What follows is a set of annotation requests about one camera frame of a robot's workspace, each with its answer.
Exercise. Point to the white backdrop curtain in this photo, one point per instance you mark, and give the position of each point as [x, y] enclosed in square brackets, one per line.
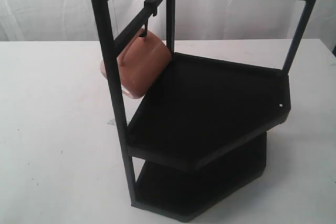
[24, 20]

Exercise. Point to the clear tape piece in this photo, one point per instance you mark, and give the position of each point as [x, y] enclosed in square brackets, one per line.
[111, 122]

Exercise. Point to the pink ceramic mug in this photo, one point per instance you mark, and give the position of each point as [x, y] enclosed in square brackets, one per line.
[141, 62]

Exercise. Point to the black metal hook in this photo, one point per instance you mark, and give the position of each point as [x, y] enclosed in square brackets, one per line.
[150, 5]

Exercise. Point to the black two-tier corner rack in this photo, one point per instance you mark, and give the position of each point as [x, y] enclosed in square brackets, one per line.
[200, 132]

